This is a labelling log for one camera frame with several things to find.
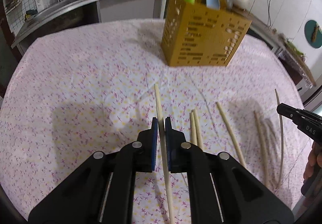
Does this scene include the steel sink counter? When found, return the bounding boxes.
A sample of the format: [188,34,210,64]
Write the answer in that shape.
[11,0,172,49]

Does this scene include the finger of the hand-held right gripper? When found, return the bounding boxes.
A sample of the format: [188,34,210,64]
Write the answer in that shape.
[276,103,322,142]

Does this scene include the dark scrubbing cloth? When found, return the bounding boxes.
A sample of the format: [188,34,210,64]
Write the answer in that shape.
[25,8,39,20]

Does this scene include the wooden chopstick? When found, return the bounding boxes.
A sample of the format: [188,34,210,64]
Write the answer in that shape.
[189,111,198,145]
[275,89,285,187]
[254,110,269,185]
[154,84,176,224]
[216,102,247,168]
[193,109,204,151]

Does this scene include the person's right hand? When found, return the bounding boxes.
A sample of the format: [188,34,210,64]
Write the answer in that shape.
[305,141,322,181]

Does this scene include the black power cable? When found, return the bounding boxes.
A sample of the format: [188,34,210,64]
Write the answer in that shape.
[267,0,275,30]

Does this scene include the light blue plastic spoon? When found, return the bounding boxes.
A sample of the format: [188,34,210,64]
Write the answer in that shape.
[206,0,222,10]

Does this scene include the pink floral tablecloth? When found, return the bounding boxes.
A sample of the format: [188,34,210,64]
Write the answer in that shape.
[0,19,310,224]

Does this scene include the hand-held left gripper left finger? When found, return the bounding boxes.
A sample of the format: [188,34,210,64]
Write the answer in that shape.
[28,117,160,224]

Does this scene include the green round cutting board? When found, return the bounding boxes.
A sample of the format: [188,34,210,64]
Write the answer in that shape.
[304,19,322,49]

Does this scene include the yellow perforated utensil holder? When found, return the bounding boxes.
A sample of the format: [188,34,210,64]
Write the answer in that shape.
[160,0,253,67]

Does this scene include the steel sink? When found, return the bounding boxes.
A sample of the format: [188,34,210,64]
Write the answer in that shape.
[25,0,90,23]

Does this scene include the kitchen counter cabinet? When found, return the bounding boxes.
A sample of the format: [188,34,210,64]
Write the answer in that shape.
[245,10,286,56]

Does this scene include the green peppers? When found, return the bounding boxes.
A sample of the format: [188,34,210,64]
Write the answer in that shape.
[286,38,306,56]

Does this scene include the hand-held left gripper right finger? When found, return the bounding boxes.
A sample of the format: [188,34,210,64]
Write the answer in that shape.
[164,116,295,224]

